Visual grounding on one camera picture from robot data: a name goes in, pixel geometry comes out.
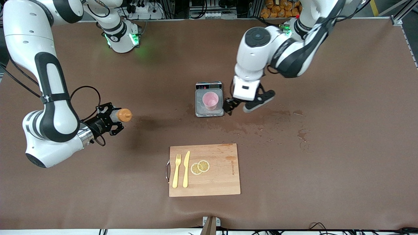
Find clear squeeze bottle orange cap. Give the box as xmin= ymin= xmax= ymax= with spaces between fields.
xmin=109 ymin=108 xmax=133 ymax=124

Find pink cup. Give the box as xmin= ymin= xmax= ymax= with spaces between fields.
xmin=202 ymin=92 xmax=219 ymax=111

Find silver kitchen scale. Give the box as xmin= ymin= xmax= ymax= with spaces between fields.
xmin=195 ymin=82 xmax=225 ymax=118

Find wooden cutting board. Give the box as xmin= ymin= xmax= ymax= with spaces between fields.
xmin=169 ymin=143 xmax=241 ymax=197

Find yellow plastic fork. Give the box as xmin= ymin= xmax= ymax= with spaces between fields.
xmin=172 ymin=154 xmax=182 ymax=189

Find yellow plastic knife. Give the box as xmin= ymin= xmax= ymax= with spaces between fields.
xmin=183 ymin=150 xmax=190 ymax=188

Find orange snack pile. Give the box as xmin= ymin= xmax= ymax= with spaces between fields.
xmin=260 ymin=0 xmax=302 ymax=19

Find white power strip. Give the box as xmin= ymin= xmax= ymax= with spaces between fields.
xmin=126 ymin=3 xmax=164 ymax=20

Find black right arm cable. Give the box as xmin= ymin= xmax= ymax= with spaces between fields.
xmin=0 ymin=62 xmax=106 ymax=147

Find aluminium frame post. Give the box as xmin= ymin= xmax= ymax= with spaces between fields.
xmin=390 ymin=0 xmax=418 ymax=26

